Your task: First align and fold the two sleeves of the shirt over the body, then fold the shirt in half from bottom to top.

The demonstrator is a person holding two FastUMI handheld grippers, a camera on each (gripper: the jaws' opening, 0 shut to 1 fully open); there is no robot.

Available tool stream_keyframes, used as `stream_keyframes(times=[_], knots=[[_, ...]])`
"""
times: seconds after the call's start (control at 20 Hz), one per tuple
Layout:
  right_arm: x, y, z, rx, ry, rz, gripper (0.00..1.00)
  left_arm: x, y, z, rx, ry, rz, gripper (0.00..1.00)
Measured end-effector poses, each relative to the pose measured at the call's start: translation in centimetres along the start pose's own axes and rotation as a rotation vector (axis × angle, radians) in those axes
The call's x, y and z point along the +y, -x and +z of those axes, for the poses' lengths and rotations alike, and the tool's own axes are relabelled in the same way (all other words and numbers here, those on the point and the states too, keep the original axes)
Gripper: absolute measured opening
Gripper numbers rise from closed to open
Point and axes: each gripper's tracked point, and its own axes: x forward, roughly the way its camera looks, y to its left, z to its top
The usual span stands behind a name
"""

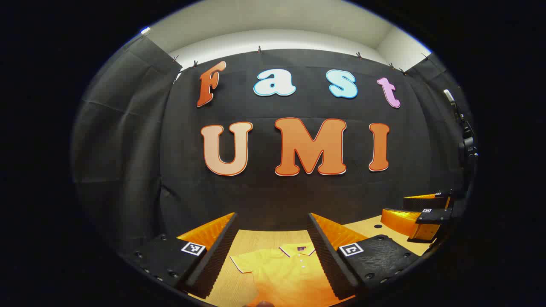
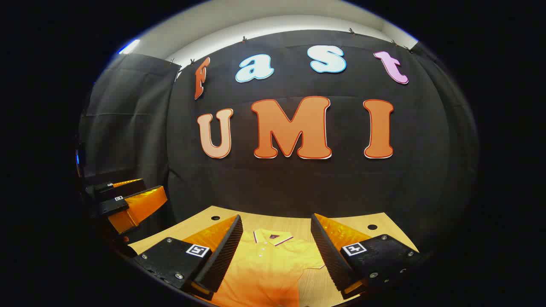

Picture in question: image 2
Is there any orange T-shirt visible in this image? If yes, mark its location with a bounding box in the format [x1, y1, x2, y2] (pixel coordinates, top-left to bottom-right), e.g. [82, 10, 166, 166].
[209, 229, 327, 307]

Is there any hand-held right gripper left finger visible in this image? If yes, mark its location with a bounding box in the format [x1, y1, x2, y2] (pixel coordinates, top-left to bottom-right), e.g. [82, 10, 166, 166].
[133, 214, 244, 300]

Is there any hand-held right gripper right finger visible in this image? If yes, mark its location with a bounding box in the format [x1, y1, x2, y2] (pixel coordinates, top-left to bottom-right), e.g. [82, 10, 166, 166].
[310, 213, 424, 300]

